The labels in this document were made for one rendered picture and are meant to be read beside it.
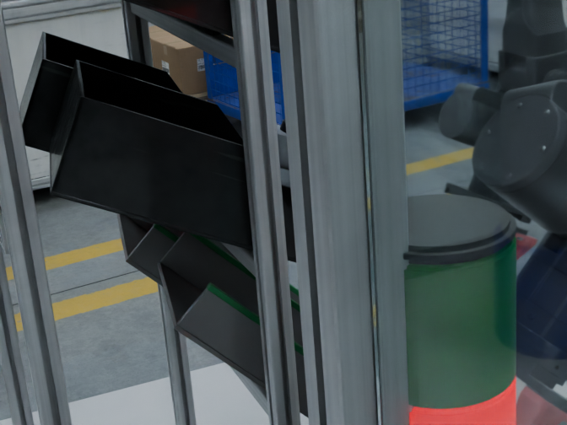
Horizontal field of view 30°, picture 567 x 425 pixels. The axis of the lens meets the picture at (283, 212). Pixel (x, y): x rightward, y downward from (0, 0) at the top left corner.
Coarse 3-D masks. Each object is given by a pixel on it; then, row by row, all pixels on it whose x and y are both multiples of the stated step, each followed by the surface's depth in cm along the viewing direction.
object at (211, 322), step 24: (192, 240) 91; (168, 264) 91; (192, 264) 92; (216, 264) 92; (240, 264) 93; (168, 288) 86; (192, 288) 92; (216, 288) 79; (240, 288) 94; (192, 312) 80; (216, 312) 80; (240, 312) 80; (192, 336) 80; (216, 336) 81; (240, 336) 81; (240, 360) 82; (264, 384) 83
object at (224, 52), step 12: (132, 12) 99; (144, 12) 95; (156, 12) 91; (156, 24) 92; (168, 24) 88; (180, 24) 85; (192, 24) 83; (180, 36) 85; (192, 36) 82; (204, 36) 79; (216, 36) 78; (204, 48) 80; (216, 48) 77; (228, 48) 74; (228, 60) 75; (0, 204) 74; (240, 252) 82; (252, 252) 80; (252, 264) 79
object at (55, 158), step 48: (96, 96) 85; (144, 96) 86; (192, 96) 87; (96, 144) 73; (144, 144) 74; (192, 144) 75; (240, 144) 76; (96, 192) 75; (144, 192) 75; (192, 192) 76; (240, 192) 77; (288, 192) 91; (240, 240) 78; (288, 240) 79
